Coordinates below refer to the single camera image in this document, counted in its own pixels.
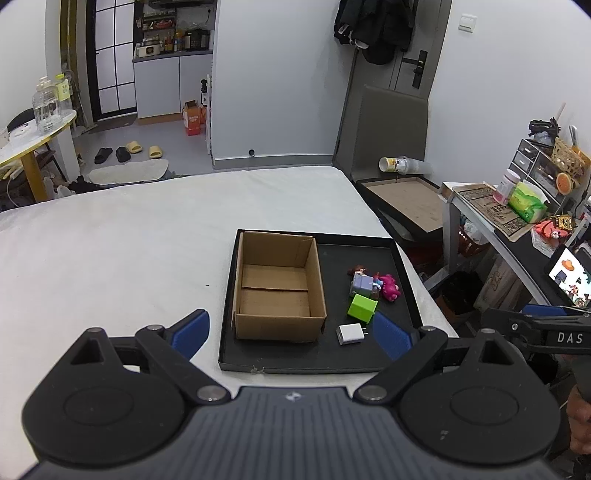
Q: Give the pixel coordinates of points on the beige shopping bag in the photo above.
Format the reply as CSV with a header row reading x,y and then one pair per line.
x,y
498,288

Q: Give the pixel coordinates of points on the black kitchen appliance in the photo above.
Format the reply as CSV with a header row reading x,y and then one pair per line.
x,y
197,40

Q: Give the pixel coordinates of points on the grey padded panel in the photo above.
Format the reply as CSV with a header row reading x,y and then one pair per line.
x,y
388,124

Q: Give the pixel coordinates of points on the green wet wipes pack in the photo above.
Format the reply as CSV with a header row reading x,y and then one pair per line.
x,y
528,203

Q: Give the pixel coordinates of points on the grey drawer organizer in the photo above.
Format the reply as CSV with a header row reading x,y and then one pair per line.
x,y
535,166

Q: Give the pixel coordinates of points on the stacked paper cups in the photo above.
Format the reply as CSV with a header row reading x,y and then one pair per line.
x,y
401,165

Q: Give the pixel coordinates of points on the black door lock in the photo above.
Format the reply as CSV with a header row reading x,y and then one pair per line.
x,y
418,69

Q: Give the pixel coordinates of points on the white kitchen cabinet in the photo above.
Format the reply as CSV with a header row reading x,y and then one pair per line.
x,y
171,85

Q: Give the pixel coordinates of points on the white kitchen appliance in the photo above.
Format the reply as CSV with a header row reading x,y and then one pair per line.
x,y
150,50

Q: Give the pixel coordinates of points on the yellow slipper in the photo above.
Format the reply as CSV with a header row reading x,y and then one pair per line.
x,y
134,147
155,152

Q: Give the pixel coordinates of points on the hanging black clothes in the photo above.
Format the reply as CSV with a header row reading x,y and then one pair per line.
x,y
376,27

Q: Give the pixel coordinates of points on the round table with yellow legs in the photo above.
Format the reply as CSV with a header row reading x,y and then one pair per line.
x,y
27,143

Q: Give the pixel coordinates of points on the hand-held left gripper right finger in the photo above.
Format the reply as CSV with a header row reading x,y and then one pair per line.
x,y
392,338

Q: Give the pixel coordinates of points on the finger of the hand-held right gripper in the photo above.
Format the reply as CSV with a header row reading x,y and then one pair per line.
x,y
545,309
505,325

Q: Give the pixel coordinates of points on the dark spray bottle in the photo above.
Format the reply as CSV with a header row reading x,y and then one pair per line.
x,y
202,92

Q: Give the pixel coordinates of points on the grey side desk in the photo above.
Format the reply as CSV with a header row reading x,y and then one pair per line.
x,y
508,249

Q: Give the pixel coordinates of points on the grey room door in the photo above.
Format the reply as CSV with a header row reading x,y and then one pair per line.
x,y
415,46

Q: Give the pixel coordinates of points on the red orange toy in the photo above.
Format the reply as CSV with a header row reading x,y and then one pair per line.
x,y
551,228

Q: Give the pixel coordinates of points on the white cube charger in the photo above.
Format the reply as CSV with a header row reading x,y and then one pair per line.
x,y
351,334

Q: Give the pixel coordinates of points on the black shallow tray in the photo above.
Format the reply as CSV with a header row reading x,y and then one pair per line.
x,y
360,355

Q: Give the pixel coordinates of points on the white floor mat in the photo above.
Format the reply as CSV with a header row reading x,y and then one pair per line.
x,y
127,171

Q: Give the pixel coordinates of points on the orange carton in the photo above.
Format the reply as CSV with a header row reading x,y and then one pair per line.
x,y
193,119

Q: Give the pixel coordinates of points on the black tray with brown bottom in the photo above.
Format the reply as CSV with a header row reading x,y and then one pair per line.
x,y
411,203

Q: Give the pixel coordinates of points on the black slipper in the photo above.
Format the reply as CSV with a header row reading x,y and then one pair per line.
x,y
123,154
104,155

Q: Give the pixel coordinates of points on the pink bear toy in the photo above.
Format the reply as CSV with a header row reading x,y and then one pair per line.
x,y
388,287

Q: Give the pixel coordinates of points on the orange plush toy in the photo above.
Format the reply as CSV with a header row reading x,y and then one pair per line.
x,y
564,182

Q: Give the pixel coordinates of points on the bottle with yellow label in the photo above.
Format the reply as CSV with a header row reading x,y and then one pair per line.
x,y
63,90

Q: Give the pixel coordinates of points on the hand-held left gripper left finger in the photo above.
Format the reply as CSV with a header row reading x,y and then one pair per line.
x,y
191,333

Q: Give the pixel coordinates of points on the patterned desk mat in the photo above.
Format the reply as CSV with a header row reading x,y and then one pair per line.
x,y
494,207

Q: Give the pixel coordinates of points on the green cube charger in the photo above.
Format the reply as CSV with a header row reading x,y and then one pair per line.
x,y
362,308

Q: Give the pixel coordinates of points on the lilac doll figurine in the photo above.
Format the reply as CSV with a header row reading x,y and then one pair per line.
x,y
363,282

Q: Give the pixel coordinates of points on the black framed glass door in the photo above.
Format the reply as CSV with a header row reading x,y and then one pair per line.
x,y
113,55

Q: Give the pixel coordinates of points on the pink jar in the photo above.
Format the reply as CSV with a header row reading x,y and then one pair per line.
x,y
504,187

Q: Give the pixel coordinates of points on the person's right hand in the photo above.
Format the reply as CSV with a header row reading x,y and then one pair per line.
x,y
581,420

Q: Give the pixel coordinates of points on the white light switch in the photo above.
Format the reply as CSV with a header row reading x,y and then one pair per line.
x,y
467,22

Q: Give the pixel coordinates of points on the black bag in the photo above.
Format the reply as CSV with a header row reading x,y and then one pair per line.
x,y
459,295

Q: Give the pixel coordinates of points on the woven basket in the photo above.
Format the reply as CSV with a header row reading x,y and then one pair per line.
x,y
568,154

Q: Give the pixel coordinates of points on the cardboard box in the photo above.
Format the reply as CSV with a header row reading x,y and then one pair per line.
x,y
277,300

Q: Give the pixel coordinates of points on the dark figurine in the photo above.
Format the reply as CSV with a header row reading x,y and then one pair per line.
x,y
545,128

